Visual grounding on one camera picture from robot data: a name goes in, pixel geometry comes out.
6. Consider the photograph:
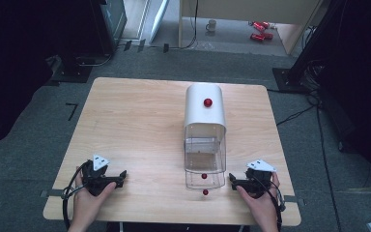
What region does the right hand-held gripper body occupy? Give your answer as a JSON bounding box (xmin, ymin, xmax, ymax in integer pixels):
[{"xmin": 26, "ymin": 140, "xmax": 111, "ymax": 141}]
[{"xmin": 244, "ymin": 159, "xmax": 278, "ymax": 198}]

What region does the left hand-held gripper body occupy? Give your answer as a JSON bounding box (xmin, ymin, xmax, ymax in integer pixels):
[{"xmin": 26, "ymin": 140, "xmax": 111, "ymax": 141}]
[{"xmin": 81, "ymin": 154, "xmax": 111, "ymax": 197}]

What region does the person's left hand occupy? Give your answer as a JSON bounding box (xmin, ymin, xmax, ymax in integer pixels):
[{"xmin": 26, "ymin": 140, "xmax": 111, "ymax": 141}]
[{"xmin": 72, "ymin": 165, "xmax": 118, "ymax": 224}]

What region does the person's right hand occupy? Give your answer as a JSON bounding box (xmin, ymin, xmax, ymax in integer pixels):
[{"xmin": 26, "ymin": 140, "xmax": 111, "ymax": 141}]
[{"xmin": 236, "ymin": 172, "xmax": 281, "ymax": 227}]

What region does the clear drawer with red knob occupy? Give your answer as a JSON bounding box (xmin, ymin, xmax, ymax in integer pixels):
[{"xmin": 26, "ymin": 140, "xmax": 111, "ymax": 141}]
[{"xmin": 185, "ymin": 169, "xmax": 226, "ymax": 197}]

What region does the grey tape strip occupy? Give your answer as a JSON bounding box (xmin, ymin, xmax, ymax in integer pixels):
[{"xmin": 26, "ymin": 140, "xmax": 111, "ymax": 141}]
[
  {"xmin": 40, "ymin": 188, "xmax": 66, "ymax": 198},
  {"xmin": 283, "ymin": 194, "xmax": 306, "ymax": 208}
]

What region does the white roll-top storage box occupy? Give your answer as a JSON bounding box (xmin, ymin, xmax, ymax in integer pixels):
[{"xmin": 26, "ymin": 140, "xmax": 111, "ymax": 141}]
[{"xmin": 183, "ymin": 82, "xmax": 228, "ymax": 174}]

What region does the black metal stand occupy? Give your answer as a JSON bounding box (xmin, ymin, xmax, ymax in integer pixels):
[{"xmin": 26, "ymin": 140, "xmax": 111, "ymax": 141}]
[{"xmin": 271, "ymin": 0, "xmax": 349, "ymax": 95}]

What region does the red can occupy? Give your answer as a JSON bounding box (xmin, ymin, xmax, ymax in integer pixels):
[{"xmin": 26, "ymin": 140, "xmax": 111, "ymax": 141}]
[
  {"xmin": 251, "ymin": 20, "xmax": 271, "ymax": 32},
  {"xmin": 249, "ymin": 32, "xmax": 274, "ymax": 43}
]

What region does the black cabinet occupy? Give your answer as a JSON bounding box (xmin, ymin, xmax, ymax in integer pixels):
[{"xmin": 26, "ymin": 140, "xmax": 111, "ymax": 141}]
[{"xmin": 89, "ymin": 0, "xmax": 128, "ymax": 56}]

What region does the grey mug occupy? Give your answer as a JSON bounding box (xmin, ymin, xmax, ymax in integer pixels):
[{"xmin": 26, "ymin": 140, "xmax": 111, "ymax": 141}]
[{"xmin": 205, "ymin": 18, "xmax": 217, "ymax": 33}]

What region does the white leaning board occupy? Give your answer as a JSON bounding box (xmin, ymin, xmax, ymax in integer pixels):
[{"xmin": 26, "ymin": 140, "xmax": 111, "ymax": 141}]
[{"xmin": 148, "ymin": 0, "xmax": 171, "ymax": 44}]

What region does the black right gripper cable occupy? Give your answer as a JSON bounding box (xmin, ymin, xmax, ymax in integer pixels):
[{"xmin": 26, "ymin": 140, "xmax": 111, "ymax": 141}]
[{"xmin": 254, "ymin": 173, "xmax": 287, "ymax": 232}]

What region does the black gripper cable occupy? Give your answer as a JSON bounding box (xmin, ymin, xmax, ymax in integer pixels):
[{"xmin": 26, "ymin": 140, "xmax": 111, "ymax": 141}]
[
  {"xmin": 254, "ymin": 173, "xmax": 287, "ymax": 232},
  {"xmin": 62, "ymin": 159, "xmax": 93, "ymax": 231}
]

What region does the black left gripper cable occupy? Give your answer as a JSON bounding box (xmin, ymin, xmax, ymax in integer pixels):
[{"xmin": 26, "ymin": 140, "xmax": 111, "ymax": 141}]
[{"xmin": 62, "ymin": 159, "xmax": 93, "ymax": 231}]

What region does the black floor cable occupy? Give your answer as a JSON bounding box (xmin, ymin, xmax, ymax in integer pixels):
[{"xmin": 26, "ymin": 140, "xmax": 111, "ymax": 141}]
[
  {"xmin": 168, "ymin": 0, "xmax": 200, "ymax": 51},
  {"xmin": 266, "ymin": 61, "xmax": 344, "ymax": 232}
]

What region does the black stand base plate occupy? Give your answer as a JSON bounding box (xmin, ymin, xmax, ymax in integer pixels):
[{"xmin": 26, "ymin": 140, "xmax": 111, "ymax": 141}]
[{"xmin": 49, "ymin": 56, "xmax": 94, "ymax": 84}]

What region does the white desk frame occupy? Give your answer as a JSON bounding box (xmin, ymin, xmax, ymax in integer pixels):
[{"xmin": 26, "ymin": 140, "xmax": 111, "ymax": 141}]
[{"xmin": 178, "ymin": 0, "xmax": 324, "ymax": 56}]

